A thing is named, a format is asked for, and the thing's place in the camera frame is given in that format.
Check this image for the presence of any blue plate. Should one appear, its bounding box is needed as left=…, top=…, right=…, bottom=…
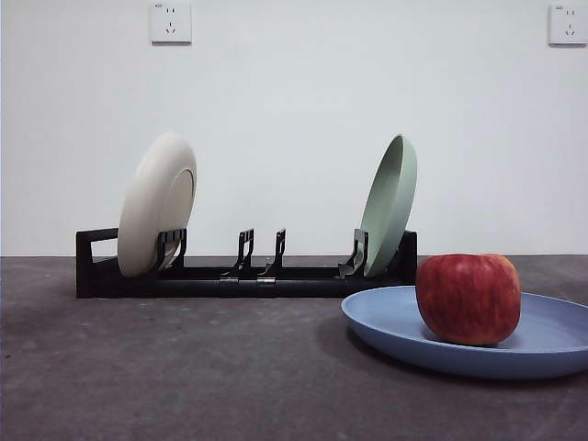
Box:
left=340, top=284, right=588, bottom=380

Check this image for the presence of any cream plate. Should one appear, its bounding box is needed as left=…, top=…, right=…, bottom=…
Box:
left=117, top=132, right=198, bottom=278

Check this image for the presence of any white wall socket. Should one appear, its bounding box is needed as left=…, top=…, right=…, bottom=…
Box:
left=150, top=0, right=193, bottom=46
left=547, top=5, right=588, bottom=46

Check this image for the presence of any green plate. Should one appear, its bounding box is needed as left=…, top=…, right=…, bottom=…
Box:
left=358, top=134, right=419, bottom=278

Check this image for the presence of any red apple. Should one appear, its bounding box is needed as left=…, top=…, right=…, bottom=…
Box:
left=415, top=253, right=523, bottom=347

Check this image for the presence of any black plate rack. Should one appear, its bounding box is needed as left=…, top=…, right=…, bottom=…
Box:
left=75, top=228, right=418, bottom=300

